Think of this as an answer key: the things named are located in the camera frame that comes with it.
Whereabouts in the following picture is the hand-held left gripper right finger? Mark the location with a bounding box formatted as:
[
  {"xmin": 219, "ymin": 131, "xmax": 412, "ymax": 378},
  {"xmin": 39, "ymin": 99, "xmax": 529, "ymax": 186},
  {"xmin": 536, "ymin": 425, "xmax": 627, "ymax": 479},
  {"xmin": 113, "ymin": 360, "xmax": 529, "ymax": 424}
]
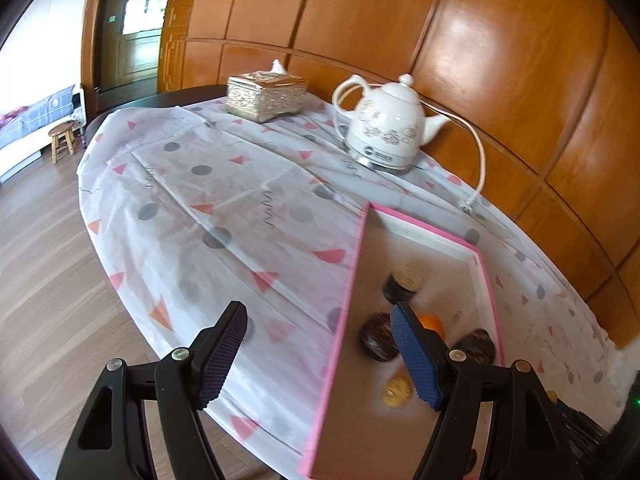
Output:
[{"xmin": 391, "ymin": 301, "xmax": 581, "ymax": 480}]

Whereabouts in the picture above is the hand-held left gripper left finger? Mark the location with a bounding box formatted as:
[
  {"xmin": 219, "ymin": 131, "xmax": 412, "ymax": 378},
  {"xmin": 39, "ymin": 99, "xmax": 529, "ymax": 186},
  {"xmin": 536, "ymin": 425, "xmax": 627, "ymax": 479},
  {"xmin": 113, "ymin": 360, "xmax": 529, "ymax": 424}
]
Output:
[{"xmin": 55, "ymin": 301, "xmax": 249, "ymax": 480}]

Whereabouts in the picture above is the orange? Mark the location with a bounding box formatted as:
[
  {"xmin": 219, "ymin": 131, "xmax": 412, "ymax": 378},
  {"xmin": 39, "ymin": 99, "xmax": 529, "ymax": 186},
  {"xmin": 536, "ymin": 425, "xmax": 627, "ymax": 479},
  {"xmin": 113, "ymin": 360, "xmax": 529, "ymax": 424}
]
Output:
[{"xmin": 417, "ymin": 313, "xmax": 446, "ymax": 341}]

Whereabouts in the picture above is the small dark sugarcane piece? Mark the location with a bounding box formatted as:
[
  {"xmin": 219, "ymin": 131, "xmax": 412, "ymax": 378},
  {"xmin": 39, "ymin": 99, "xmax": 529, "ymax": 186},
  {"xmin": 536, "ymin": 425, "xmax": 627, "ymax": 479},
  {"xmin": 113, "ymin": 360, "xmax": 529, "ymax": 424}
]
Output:
[{"xmin": 383, "ymin": 377, "xmax": 413, "ymax": 408}]

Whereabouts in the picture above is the dark wrinkled passion fruit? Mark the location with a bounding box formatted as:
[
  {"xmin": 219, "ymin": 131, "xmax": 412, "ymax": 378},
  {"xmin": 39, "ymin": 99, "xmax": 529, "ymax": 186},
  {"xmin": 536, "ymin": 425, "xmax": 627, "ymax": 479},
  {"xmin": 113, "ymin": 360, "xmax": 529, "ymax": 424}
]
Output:
[
  {"xmin": 361, "ymin": 312, "xmax": 401, "ymax": 362},
  {"xmin": 452, "ymin": 329, "xmax": 496, "ymax": 366}
]

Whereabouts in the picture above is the large dark sugarcane piece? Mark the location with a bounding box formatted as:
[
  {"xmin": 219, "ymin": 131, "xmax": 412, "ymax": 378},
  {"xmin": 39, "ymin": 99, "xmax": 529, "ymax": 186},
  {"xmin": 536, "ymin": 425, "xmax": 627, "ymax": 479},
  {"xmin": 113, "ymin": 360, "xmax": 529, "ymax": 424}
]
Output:
[{"xmin": 382, "ymin": 265, "xmax": 421, "ymax": 306}]

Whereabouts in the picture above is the pink cardboard box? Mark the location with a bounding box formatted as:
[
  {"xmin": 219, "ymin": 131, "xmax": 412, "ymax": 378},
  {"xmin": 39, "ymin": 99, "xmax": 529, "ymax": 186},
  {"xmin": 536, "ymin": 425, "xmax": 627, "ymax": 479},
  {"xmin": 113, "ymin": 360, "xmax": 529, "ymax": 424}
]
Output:
[{"xmin": 297, "ymin": 202, "xmax": 503, "ymax": 480}]

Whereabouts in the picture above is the white patterned tablecloth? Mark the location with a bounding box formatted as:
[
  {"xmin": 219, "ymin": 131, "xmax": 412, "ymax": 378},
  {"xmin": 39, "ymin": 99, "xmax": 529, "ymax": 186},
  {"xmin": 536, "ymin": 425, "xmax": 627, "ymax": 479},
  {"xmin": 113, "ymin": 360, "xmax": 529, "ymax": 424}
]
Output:
[{"xmin": 77, "ymin": 92, "xmax": 616, "ymax": 466}]

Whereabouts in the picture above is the silver kettle base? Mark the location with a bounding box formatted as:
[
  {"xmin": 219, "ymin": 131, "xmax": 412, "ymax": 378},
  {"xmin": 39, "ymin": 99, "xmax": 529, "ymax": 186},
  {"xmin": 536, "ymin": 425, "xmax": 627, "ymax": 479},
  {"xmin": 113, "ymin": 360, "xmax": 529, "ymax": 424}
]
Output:
[{"xmin": 342, "ymin": 142, "xmax": 416, "ymax": 175}]

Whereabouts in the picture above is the white floral electric kettle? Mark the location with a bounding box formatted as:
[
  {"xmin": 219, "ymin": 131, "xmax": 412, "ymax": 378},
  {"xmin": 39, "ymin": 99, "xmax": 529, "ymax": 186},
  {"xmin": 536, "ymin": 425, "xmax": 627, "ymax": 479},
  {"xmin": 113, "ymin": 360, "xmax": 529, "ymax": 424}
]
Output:
[{"xmin": 332, "ymin": 74, "xmax": 451, "ymax": 161}]

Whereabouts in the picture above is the silver ornate tissue box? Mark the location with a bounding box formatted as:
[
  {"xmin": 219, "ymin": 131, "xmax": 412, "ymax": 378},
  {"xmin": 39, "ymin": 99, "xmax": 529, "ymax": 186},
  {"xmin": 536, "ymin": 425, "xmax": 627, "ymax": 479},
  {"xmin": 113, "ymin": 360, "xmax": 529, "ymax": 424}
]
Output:
[{"xmin": 226, "ymin": 60, "xmax": 308, "ymax": 124}]

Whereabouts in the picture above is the small wooden stool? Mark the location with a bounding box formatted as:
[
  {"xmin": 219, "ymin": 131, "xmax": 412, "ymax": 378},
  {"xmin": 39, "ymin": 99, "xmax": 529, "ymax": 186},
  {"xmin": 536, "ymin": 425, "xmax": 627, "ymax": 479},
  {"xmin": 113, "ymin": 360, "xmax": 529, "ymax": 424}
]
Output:
[{"xmin": 48, "ymin": 121, "xmax": 76, "ymax": 163}]

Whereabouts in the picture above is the blue plaid sofa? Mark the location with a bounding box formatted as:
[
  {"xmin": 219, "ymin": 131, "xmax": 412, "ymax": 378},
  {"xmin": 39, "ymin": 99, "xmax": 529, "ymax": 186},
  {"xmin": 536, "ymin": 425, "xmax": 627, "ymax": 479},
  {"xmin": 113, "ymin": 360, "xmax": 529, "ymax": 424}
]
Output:
[{"xmin": 0, "ymin": 85, "xmax": 83, "ymax": 181}]

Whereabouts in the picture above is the wooden door with glass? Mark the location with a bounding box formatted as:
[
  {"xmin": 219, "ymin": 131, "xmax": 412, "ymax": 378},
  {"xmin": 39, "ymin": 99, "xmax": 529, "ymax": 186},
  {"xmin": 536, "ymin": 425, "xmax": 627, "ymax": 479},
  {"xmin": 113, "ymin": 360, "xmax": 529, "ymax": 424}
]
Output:
[{"xmin": 97, "ymin": 0, "xmax": 176, "ymax": 96}]

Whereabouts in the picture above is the white power cord with plug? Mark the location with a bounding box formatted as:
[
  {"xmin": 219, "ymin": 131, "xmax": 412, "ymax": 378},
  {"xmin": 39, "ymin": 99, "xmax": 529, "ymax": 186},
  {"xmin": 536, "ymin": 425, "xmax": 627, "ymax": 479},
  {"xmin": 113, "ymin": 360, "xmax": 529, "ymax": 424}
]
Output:
[{"xmin": 425, "ymin": 107, "xmax": 488, "ymax": 213}]

